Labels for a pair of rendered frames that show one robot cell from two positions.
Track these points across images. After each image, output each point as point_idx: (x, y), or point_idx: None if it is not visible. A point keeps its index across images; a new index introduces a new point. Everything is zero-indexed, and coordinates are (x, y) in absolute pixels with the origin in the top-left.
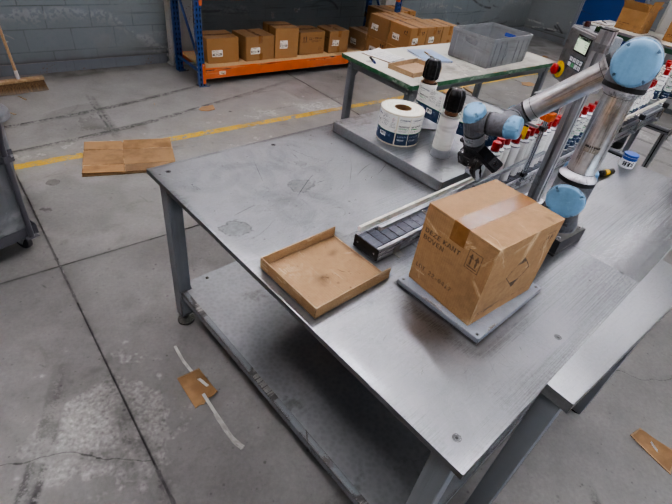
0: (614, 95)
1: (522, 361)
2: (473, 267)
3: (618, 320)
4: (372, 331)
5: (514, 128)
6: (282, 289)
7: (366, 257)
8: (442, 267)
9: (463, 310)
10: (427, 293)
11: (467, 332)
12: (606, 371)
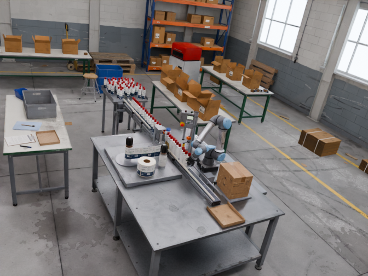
0: (225, 131)
1: (256, 193)
2: (247, 183)
3: None
4: (248, 213)
5: (208, 148)
6: (233, 225)
7: (217, 205)
8: (239, 189)
9: (246, 194)
10: (235, 198)
11: (249, 197)
12: (257, 183)
